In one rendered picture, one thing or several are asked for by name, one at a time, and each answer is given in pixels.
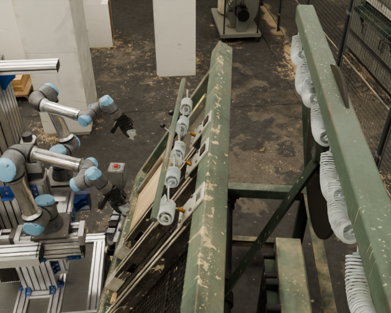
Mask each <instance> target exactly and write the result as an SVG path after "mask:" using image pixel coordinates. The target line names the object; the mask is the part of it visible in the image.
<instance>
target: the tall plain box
mask: <svg viewBox="0 0 391 313"><path fill-rule="evenodd" d="M11 1H12V5H13V8H14V13H15V16H16V21H17V25H18V28H19V33H20V37H21V41H22V45H23V48H24V53H25V58H26V60H36V59H52V58H59V61H60V68H59V70H58V73H44V74H30V78H31V81H32V86H33V89H34V91H35V90H36V89H38V88H39V87H40V86H41V85H43V84H45V83H51V84H53V85H55V86H56V87H57V89H58V91H59V94H58V96H57V98H58V100H59V102H58V104H62V105H65V106H69V107H73V108H76V109H80V110H82V111H86V110H87V109H88V106H89V105H90V104H92V103H95V102H96V100H97V93H96V85H95V80H94V72H93V68H92V60H91V52H90V48H89V40H88V33H87V28H86V20H85V15H84V7H83V0H11ZM40 117H41V120H42V125H43V129H44V132H45V134H48V136H49V137H52V136H58V135H57V132H56V130H55V128H54V126H53V124H52V121H51V119H50V117H49V115H48V113H47V112H45V113H41V112H40ZM64 119H65V122H66V124H67V126H68V129H69V131H70V133H72V134H73V135H87V134H90V132H91V130H92V123H93V121H92V122H91V123H90V124H89V125H88V126H87V127H83V126H81V125H79V123H78V121H75V120H71V119H67V118H65V117H64Z"/></svg>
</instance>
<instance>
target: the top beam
mask: <svg viewBox="0 0 391 313"><path fill-rule="evenodd" d="M231 68H232V48H231V47H229V46H228V45H227V44H225V43H223V42H221V41H219V42H218V44H217V45H216V47H215V48H214V50H213V51H212V56H211V61H210V71H209V81H208V86H207V97H206V102H205V112H204V119H205V117H206V116H207V114H208V113H209V112H210V111H211V110H212V118H211V123H210V124H209V125H208V126H207V128H206V129H205V130H204V132H203V133H202V138H201V144H200V147H201V146H202V145H203V143H204V142H205V141H206V140H207V138H209V150H208V152H207V153H206V155H205V156H204V157H203V159H202V160H201V161H200V162H199V164H198V169H197V179H196V185H195V191H196V190H197V189H198V188H199V186H200V185H201V184H202V183H203V182H205V190H204V200H203V201H202V202H201V203H200V204H199V205H198V206H197V208H196V209H195V210H194V211H193V212H192V220H191V231H190V236H189V246H188V252H187V262H186V272H185V277H184V287H183V293H182V303H181V313H224V298H225V260H226V240H227V202H228V164H229V144H230V106H231Z"/></svg>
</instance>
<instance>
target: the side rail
mask: <svg viewBox="0 0 391 313"><path fill-rule="evenodd" d="M209 71H210V69H209V70H208V72H207V73H206V75H205V76H204V78H203V79H202V81H201V82H200V83H199V85H198V87H197V88H196V89H195V91H194V92H193V93H192V95H191V97H190V99H191V100H192V101H193V105H192V110H193V109H194V108H195V106H196V105H197V103H198V102H199V101H200V99H201V98H202V96H203V95H204V93H205V94H207V86H208V81H209ZM168 136H169V132H168V131H166V133H165V134H164V136H163V138H162V139H161V140H160V142H159V143H158V144H157V146H156V148H155V149H154V150H153V152H152V153H151V155H150V156H149V158H148V159H147V161H146V162H145V164H144V165H143V168H142V171H144V172H146V173H149V171H150V170H151V169H152V167H153V165H154V164H155V163H156V161H157V160H158V158H159V157H160V156H161V154H162V153H163V152H164V150H165V149H166V145H167V141H168Z"/></svg>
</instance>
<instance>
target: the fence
mask: <svg viewBox="0 0 391 313"><path fill-rule="evenodd" d="M203 96H204V97H203V99H202V100H201V102H200V101H199V102H198V103H197V104H198V106H197V107H196V109H195V110H194V109H193V110H192V112H191V113H190V114H189V116H188V119H189V127H188V130H189V128H190V126H191V125H192V124H193V123H194V121H195V120H196V119H197V117H198V116H199V114H200V113H201V112H202V110H203V108H204V107H205V102H206V97H207V94H205V93H204V95H203ZM178 137H179V134H177V136H176V137H175V139H174V140H175V141H178ZM165 150H166V149H165ZM165 150H164V152H163V153H162V154H161V156H160V157H159V158H158V160H157V161H156V163H155V164H154V165H153V167H152V169H151V170H150V171H149V173H148V174H147V175H146V177H145V179H144V180H143V181H142V183H141V184H140V185H139V187H138V190H137V192H138V193H141V192H142V190H143V188H144V187H145V186H146V184H147V183H148V182H149V180H150V179H151V177H152V176H153V175H154V173H155V172H156V170H157V169H158V168H159V167H160V165H161V164H162V162H163V158H164V153H165Z"/></svg>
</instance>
